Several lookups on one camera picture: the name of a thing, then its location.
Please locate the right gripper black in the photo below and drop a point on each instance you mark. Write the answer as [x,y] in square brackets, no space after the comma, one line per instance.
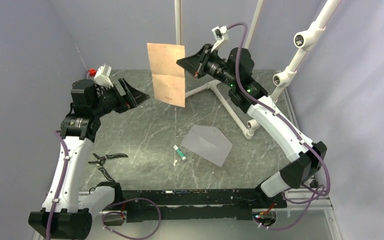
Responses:
[196,64]

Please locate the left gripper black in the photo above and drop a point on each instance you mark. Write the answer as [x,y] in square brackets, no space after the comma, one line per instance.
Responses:
[132,98]

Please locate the tan paper letter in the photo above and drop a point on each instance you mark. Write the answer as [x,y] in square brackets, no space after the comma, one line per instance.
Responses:
[168,78]

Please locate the green white glue stick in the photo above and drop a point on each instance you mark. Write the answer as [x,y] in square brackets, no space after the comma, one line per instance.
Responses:
[179,153]

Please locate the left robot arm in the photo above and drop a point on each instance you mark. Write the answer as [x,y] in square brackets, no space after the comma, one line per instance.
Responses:
[63,215]

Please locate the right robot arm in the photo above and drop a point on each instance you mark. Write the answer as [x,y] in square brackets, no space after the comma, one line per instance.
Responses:
[303,154]

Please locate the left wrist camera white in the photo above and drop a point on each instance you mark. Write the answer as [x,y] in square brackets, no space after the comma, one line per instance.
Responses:
[101,76]

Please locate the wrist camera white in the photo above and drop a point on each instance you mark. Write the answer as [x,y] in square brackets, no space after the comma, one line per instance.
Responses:
[101,76]
[220,34]

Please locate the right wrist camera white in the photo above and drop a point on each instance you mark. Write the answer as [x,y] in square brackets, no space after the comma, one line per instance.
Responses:
[220,34]

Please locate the white pvc pipe frame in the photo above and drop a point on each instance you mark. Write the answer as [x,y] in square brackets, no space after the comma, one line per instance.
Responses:
[272,26]

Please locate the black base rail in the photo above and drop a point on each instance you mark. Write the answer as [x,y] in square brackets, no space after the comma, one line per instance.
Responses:
[188,204]

